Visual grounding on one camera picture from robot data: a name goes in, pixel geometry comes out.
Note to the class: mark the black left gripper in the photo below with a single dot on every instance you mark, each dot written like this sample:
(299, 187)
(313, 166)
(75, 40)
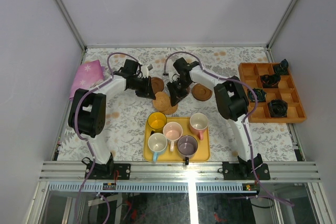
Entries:
(147, 87)

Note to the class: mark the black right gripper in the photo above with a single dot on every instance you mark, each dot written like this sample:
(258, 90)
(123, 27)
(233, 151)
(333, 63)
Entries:
(176, 96)

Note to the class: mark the brown wooden coaster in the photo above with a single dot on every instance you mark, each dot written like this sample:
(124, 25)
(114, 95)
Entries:
(201, 93)
(157, 84)

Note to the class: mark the woven rattan coaster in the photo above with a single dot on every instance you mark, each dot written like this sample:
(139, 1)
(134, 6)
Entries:
(171, 110)
(162, 101)

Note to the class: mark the salmon pink mug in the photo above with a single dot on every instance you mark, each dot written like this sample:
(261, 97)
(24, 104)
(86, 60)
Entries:
(198, 125)

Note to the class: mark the purple black-handled mug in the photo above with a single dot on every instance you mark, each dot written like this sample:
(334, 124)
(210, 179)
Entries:
(187, 147)

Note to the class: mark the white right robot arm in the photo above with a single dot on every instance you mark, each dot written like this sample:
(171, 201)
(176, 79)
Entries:
(231, 99)

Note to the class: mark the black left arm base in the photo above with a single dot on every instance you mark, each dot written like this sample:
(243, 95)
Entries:
(111, 170)

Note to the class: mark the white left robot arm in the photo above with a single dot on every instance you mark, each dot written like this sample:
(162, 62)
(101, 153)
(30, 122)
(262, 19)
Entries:
(88, 110)

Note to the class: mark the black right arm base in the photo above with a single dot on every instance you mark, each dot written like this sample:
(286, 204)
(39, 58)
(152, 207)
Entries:
(243, 169)

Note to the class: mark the floral patterned table mat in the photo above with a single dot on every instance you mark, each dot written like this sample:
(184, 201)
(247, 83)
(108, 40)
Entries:
(127, 114)

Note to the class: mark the yellow glass mug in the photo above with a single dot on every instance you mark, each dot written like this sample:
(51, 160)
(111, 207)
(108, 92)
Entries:
(156, 121)

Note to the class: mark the light pink mug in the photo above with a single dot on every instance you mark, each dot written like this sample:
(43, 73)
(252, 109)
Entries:
(173, 131)

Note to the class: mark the pink star-patterned cloth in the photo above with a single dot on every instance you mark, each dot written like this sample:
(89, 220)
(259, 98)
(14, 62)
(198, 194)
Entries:
(87, 76)

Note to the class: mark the orange wooden divided tray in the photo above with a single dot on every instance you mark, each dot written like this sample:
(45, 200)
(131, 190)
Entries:
(277, 97)

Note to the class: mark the blue yellow-patterned rolled tie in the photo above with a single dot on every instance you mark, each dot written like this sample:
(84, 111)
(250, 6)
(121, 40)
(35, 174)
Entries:
(260, 94)

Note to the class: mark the dark orange-patterned rolled tie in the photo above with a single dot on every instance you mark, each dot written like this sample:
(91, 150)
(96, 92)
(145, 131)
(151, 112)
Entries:
(270, 80)

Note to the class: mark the dark blue rolled tie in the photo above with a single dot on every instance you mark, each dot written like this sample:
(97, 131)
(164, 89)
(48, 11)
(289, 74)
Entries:
(278, 108)

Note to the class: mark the dark green rolled tie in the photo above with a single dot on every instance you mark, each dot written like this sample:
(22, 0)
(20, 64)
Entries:
(281, 68)

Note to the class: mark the white blue-handled mug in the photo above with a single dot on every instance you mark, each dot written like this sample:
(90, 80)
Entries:
(157, 144)

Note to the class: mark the aluminium frame rail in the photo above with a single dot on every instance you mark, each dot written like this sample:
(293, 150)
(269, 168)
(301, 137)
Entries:
(278, 172)

